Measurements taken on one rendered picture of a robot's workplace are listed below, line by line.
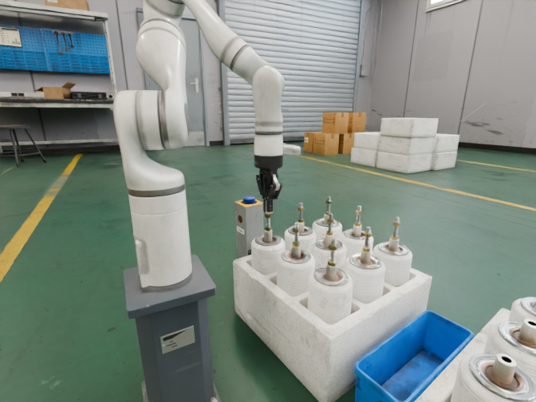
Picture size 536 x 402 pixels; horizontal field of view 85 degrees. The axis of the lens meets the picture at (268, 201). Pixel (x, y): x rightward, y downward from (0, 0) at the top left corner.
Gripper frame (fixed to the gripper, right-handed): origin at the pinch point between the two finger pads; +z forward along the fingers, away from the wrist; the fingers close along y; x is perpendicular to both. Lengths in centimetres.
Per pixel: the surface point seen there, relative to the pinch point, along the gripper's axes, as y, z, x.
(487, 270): 10, 35, 90
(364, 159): -203, 29, 211
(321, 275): 22.2, 9.9, 3.5
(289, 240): -1.0, 12.0, 7.3
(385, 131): -177, -5, 212
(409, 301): 26.4, 20.5, 27.3
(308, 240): 2.3, 11.4, 11.9
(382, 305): 28.4, 17.1, 16.0
